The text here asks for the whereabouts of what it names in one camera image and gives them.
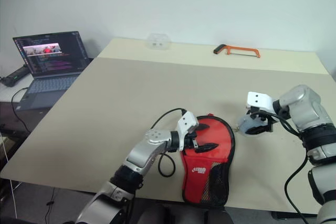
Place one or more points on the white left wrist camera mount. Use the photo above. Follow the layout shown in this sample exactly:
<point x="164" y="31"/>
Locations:
<point x="187" y="123"/>

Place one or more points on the orange hacksaw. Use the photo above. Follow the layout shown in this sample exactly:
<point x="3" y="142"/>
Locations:
<point x="218" y="49"/>

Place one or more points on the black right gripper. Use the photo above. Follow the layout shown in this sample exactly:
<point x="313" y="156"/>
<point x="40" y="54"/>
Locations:
<point x="269" y="125"/>

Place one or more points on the black device with green light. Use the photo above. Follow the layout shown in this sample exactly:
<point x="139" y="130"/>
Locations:
<point x="15" y="75"/>

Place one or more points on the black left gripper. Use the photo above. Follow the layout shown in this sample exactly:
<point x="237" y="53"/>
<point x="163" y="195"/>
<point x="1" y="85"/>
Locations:
<point x="189" y="142"/>

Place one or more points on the clear plastic container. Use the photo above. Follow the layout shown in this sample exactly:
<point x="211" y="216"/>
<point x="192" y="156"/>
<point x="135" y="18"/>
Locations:
<point x="157" y="41"/>

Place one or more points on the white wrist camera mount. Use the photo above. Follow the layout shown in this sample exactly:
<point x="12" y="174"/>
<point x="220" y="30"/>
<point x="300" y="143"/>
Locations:
<point x="187" y="123"/>
<point x="258" y="99"/>

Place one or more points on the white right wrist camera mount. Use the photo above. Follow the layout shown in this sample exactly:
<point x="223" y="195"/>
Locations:
<point x="258" y="99"/>

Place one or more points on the red and black paddle case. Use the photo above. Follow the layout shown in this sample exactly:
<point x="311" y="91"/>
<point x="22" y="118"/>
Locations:
<point x="218" y="140"/>

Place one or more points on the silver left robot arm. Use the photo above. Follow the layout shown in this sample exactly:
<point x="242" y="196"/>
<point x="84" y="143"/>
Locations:
<point x="147" y="153"/>

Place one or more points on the dark grey open laptop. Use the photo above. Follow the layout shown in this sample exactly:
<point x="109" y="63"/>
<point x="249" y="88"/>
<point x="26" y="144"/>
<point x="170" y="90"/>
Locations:
<point x="50" y="87"/>

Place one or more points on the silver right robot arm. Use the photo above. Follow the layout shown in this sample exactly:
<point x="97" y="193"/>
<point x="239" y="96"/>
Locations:
<point x="307" y="108"/>

